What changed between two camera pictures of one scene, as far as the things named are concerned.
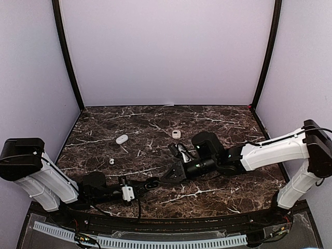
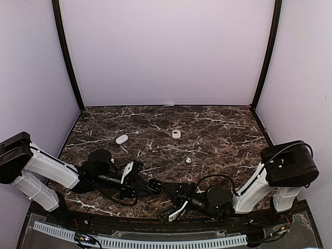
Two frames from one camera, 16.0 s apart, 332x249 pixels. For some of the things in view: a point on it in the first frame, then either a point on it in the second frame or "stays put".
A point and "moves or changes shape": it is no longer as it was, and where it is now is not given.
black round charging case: x=152 y=182 moves or changes shape
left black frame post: x=58 y=23 stays put
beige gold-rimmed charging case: x=176 y=134 stays put
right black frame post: x=273 y=41 stays put
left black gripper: x=131 y=183 to x=126 y=187
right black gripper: x=181 y=177 to x=181 y=190
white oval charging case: x=121 y=139 stays put
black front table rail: x=262 y=222 stays put
